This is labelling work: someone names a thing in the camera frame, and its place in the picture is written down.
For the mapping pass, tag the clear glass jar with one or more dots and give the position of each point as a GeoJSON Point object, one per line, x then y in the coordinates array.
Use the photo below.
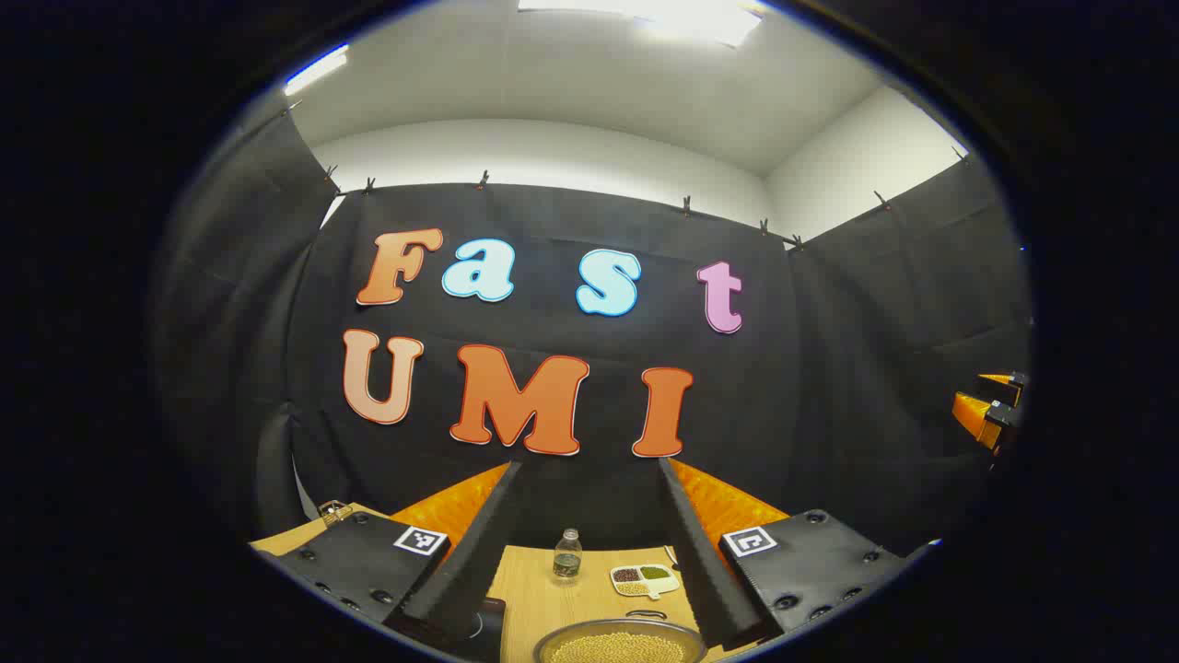
{"type": "Point", "coordinates": [333, 512]}

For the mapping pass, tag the ceiling light panel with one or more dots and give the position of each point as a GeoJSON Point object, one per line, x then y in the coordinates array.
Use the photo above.
{"type": "Point", "coordinates": [316, 70]}

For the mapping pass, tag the red beans heap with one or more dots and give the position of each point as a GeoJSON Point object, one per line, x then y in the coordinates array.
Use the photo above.
{"type": "Point", "coordinates": [626, 575]}

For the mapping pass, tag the row of black cloth clips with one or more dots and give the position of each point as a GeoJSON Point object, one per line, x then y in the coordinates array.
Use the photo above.
{"type": "Point", "coordinates": [482, 180]}

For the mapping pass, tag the small yellow beans heap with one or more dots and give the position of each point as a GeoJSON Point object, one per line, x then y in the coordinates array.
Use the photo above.
{"type": "Point", "coordinates": [632, 588]}

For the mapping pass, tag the clear plastic water bottle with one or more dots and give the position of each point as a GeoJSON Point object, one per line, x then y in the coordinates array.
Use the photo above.
{"type": "Point", "coordinates": [567, 557]}

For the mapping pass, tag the white divided plate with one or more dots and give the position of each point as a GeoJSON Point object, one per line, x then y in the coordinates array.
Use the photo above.
{"type": "Point", "coordinates": [665, 586]}

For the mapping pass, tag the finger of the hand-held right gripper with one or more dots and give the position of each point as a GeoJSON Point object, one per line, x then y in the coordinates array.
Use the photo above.
{"type": "Point", "coordinates": [974, 416]}
{"type": "Point", "coordinates": [1009, 389]}

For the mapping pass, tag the black induction cooktop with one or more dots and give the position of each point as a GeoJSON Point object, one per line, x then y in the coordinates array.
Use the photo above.
{"type": "Point", "coordinates": [493, 631]}

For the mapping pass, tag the green beans heap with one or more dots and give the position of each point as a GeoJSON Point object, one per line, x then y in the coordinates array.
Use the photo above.
{"type": "Point", "coordinates": [655, 572]}

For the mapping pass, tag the pile of yellow soybeans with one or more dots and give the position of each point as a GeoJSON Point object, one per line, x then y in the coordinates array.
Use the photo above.
{"type": "Point", "coordinates": [622, 649]}

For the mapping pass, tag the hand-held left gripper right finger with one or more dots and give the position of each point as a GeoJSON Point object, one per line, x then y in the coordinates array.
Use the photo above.
{"type": "Point", "coordinates": [705, 571]}

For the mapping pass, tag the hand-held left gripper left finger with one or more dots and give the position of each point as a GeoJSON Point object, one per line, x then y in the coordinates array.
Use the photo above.
{"type": "Point", "coordinates": [479, 552]}

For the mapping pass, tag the stainless steel pot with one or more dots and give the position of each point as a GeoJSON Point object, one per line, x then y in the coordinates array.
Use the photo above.
{"type": "Point", "coordinates": [553, 640]}

